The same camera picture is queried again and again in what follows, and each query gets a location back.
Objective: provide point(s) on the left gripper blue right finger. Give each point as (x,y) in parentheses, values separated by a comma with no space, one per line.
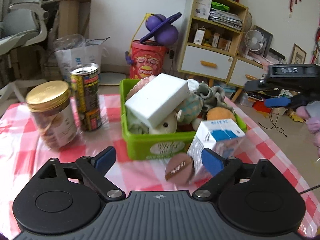
(212,162)

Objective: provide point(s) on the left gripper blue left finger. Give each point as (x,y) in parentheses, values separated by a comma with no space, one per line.
(103,161)

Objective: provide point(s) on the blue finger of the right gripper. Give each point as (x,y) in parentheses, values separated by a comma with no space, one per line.
(277,102)

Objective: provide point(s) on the blue white milk carton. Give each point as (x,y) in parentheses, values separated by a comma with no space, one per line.
(221,136)

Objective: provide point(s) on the plush hamburger toy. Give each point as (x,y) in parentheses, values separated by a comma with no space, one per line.
(220,113)

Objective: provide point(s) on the cream doll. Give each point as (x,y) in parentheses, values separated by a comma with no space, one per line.
(186,113)

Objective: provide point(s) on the grey plush cloth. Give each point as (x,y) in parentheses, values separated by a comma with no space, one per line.
(212,97)

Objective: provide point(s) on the white foam sponge block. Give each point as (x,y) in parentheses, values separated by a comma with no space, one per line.
(157,99)

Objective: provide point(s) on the pink plush toy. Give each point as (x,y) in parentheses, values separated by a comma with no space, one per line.
(141,83)

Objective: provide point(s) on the gloved right hand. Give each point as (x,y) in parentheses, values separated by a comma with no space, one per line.
(312,124)

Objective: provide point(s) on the framed picture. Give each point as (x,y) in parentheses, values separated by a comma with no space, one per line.
(298,55)

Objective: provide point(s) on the brown round labelled disc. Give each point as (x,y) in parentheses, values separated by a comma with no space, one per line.
(179,169)

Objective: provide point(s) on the green plastic bin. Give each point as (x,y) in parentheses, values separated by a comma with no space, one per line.
(150,146)

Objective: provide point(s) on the white desk fan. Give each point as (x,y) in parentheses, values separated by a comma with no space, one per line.
(254,41)

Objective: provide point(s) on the cookie jar with gold lid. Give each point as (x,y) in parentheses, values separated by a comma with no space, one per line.
(51,108)

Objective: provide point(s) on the red white checkered tablecloth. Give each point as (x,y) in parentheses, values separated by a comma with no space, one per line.
(23,153)

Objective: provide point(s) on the black yellow tin can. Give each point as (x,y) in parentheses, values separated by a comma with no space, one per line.
(85,84)

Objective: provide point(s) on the wooden shelf cabinet with drawers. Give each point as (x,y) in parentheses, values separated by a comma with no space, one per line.
(211,48)

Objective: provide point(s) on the white paper bag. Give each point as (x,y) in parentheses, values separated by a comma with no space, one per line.
(74,50)

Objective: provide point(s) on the red chips bucket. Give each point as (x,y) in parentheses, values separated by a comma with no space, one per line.
(145,59)

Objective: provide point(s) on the purple bouncing ball toy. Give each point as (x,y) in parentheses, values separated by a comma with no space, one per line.
(161,29)

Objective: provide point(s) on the grey white office chair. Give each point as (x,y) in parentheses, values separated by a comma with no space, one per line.
(24,25)

